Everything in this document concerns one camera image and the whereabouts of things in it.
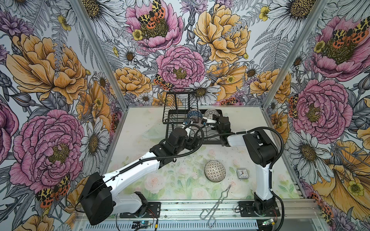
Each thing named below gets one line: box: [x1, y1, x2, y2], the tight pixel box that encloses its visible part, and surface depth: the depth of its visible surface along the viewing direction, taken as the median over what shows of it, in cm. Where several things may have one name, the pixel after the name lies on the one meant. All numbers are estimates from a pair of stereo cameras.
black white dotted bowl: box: [204, 160, 226, 183], surface depth 85 cm
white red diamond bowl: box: [203, 108, 220, 120], surface depth 111 cm
